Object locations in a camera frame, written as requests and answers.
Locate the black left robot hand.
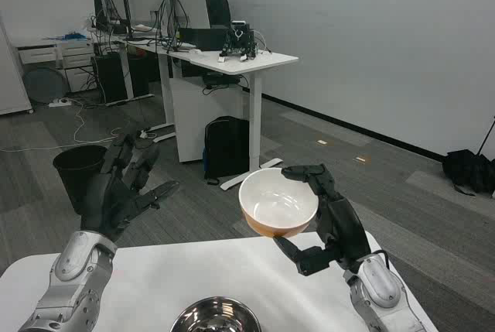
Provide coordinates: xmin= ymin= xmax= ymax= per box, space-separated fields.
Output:
xmin=79 ymin=133 xmax=181 ymax=243

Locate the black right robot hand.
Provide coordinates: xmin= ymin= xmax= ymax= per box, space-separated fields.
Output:
xmin=272 ymin=163 xmax=372 ymax=277

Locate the white and orange plastic bowl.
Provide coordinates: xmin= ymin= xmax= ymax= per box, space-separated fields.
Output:
xmin=238 ymin=168 xmax=320 ymax=239

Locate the shiny steel bowl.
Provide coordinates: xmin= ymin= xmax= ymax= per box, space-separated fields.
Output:
xmin=169 ymin=296 xmax=262 ymax=332

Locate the black trash bin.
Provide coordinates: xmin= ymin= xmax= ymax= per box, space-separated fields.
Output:
xmin=53 ymin=145 xmax=108 ymax=217

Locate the black computer tower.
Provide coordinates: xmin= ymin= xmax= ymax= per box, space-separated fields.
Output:
xmin=91 ymin=53 xmax=128 ymax=104

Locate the white desk with black tower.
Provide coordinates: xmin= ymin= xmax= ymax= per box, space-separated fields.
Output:
xmin=87 ymin=26 xmax=155 ymax=107

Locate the black backpack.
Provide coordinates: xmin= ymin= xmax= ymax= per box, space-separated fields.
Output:
xmin=203 ymin=115 xmax=251 ymax=186

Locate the black folded umbrella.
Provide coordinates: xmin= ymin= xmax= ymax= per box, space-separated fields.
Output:
xmin=442 ymin=115 xmax=495 ymax=197

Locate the white drawer cabinet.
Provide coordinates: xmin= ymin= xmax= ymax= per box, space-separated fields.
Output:
xmin=17 ymin=39 xmax=96 ymax=93

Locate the white tall cabinet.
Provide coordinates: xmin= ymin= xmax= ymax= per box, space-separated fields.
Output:
xmin=0 ymin=18 xmax=33 ymax=116

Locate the black under-desk power adapter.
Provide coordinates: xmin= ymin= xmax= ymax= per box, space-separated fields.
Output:
xmin=203 ymin=72 xmax=243 ymax=89

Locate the white standing desk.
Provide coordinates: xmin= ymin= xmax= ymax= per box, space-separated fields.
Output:
xmin=122 ymin=36 xmax=299 ymax=192

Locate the black computer box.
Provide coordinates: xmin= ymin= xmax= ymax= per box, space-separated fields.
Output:
xmin=177 ymin=26 xmax=230 ymax=51

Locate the small black robot device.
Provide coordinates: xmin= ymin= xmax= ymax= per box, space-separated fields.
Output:
xmin=218 ymin=20 xmax=271 ymax=64

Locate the black office chair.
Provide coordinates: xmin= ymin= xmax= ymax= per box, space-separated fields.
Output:
xmin=204 ymin=0 xmax=232 ymax=28

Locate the white floor cable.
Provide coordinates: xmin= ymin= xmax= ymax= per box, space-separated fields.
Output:
xmin=0 ymin=99 xmax=125 ymax=153

